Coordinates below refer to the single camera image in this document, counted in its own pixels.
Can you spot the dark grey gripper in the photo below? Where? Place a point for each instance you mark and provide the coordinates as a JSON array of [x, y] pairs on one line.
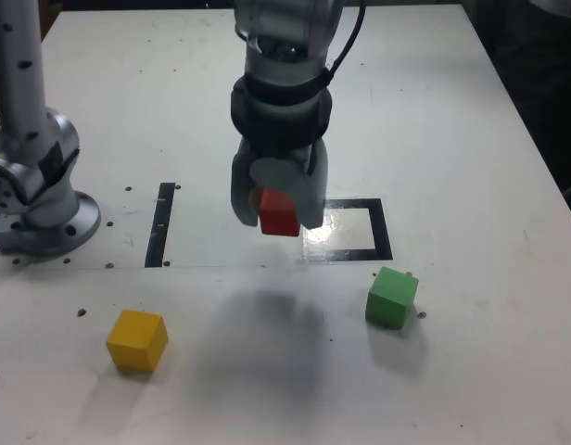
[[285, 152]]

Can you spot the red cube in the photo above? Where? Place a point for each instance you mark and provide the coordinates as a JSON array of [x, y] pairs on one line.
[[278, 218]]

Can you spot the green cube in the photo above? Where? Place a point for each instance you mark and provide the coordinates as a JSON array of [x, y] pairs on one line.
[[387, 301]]

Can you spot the yellow cube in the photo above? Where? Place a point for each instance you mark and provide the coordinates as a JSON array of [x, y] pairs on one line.
[[132, 343]]

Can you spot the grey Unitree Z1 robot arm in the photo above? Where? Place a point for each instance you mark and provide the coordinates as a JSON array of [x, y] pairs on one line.
[[30, 92]]

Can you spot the black tape square outline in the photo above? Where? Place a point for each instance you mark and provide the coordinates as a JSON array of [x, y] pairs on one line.
[[383, 232]]

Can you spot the black tape strip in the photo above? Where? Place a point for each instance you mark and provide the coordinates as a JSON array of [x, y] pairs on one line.
[[159, 222]]

